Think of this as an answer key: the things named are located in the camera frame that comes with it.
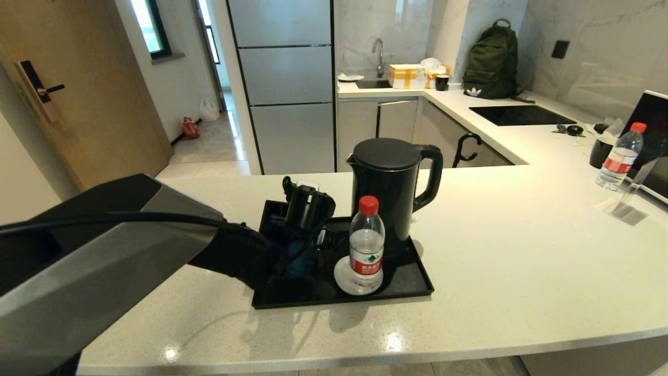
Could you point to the grey cabinet door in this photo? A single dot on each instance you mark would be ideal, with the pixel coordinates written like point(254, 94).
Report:
point(357, 134)
point(398, 121)

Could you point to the black mug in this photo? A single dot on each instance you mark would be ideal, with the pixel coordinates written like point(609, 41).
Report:
point(442, 83)

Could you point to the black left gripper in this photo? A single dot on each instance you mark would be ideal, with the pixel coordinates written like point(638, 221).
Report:
point(318, 237)

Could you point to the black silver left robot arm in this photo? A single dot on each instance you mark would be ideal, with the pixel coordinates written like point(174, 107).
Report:
point(104, 282)

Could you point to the black electronic door lock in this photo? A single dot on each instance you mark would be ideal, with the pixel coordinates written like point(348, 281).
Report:
point(34, 82)

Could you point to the black induction cooktop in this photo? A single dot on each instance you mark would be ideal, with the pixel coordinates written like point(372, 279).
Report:
point(523, 116)

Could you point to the dark kitchen sink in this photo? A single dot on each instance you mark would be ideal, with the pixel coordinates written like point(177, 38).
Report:
point(373, 84)

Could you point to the clear water bottle red cap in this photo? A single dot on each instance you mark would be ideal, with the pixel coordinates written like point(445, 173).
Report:
point(367, 250)
point(618, 161)

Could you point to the black compartment organizer box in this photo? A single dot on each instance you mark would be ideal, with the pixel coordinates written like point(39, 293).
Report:
point(271, 211)

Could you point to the black wall socket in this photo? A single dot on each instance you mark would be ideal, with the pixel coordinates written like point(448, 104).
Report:
point(561, 49)

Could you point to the clear acrylic sign holder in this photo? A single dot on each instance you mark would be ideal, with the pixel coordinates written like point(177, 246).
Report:
point(625, 209)

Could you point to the silver refrigerator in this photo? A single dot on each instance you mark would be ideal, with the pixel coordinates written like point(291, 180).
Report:
point(287, 78)

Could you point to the white box yellow tape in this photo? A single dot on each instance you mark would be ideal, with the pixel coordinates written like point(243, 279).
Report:
point(408, 77)

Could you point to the chrome kitchen faucet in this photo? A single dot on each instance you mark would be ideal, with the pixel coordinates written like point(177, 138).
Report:
point(380, 53)

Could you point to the white plate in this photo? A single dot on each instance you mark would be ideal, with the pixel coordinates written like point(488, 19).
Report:
point(350, 77)

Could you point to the black electric kettle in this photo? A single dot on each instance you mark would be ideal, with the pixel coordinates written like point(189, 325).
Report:
point(402, 177)

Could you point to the black key bundle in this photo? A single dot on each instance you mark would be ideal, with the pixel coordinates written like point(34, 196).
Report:
point(575, 130)

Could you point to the crumpled white plastic bag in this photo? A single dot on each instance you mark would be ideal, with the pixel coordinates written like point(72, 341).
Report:
point(432, 63)

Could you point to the black cup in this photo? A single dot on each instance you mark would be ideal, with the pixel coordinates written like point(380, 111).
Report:
point(600, 153)

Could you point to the narrow dark framed glass door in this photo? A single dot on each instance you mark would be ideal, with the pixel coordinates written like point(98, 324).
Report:
point(209, 31)

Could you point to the brown wooden door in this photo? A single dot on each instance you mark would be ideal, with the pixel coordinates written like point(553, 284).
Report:
point(104, 104)

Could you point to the crumpled clear plastic wrap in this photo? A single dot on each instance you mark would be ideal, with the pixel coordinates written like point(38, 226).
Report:
point(613, 127)

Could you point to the dark green backpack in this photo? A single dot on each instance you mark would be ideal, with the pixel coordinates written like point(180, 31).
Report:
point(492, 61)

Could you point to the dark framed window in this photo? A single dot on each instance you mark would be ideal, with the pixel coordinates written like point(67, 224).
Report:
point(151, 26)

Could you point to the black rectangular serving tray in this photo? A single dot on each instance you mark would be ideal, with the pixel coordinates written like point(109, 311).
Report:
point(407, 284)

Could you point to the red plastic bag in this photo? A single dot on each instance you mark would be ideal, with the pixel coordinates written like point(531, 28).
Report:
point(191, 128)

